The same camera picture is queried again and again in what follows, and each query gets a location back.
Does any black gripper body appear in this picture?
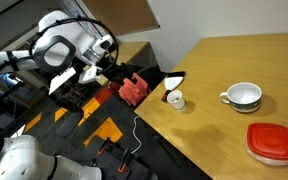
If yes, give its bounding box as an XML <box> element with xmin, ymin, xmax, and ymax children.
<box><xmin>101</xmin><ymin>62</ymin><xmax>127</xmax><ymax>84</ymax></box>

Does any white paper cup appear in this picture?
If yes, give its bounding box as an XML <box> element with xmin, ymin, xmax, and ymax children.
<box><xmin>166</xmin><ymin>89</ymin><xmax>187</xmax><ymax>112</ymax></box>

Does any salmon pink cloth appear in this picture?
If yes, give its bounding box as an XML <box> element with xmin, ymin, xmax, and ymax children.
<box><xmin>118</xmin><ymin>72</ymin><xmax>152</xmax><ymax>108</ymax></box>

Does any wooden background desk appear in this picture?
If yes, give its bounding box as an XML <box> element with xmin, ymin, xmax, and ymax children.
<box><xmin>97</xmin><ymin>40</ymin><xmax>151</xmax><ymax>86</ymax></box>

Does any black chair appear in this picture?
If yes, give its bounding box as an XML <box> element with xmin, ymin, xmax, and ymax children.
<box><xmin>135</xmin><ymin>64</ymin><xmax>167</xmax><ymax>91</ymax></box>

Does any brown cork board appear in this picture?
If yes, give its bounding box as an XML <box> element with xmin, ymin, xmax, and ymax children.
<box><xmin>82</xmin><ymin>0</ymin><xmax>161</xmax><ymax>37</ymax></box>

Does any black perforated base board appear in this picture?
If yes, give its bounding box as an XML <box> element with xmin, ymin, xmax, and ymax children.
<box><xmin>89</xmin><ymin>139</ymin><xmax>159</xmax><ymax>180</ymax></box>

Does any white mug with green band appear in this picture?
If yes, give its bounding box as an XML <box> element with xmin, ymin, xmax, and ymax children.
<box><xmin>219</xmin><ymin>81</ymin><xmax>263</xmax><ymax>114</ymax></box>

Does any white cable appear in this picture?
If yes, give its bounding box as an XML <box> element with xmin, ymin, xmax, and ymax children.
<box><xmin>130</xmin><ymin>115</ymin><xmax>143</xmax><ymax>155</ymax></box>

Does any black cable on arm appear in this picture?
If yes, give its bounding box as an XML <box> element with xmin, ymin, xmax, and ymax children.
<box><xmin>28</xmin><ymin>16</ymin><xmax>120</xmax><ymax>74</ymax></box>

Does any black clamp with orange handle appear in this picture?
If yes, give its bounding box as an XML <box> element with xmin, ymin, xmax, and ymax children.
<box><xmin>97</xmin><ymin>136</ymin><xmax>114</xmax><ymax>156</ymax></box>
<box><xmin>117</xmin><ymin>149</ymin><xmax>134</xmax><ymax>174</ymax></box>

